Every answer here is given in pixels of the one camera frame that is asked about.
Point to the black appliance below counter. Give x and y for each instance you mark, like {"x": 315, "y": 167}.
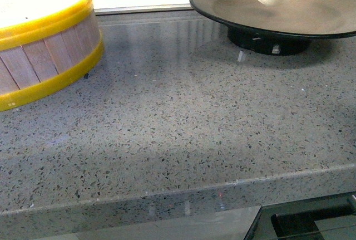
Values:
{"x": 329, "y": 217}

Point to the tan plate with black rim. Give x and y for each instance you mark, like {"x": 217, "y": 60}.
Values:
{"x": 285, "y": 29}

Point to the yellow rimmed wooden steamer basket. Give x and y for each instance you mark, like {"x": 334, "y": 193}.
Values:
{"x": 45, "y": 46}

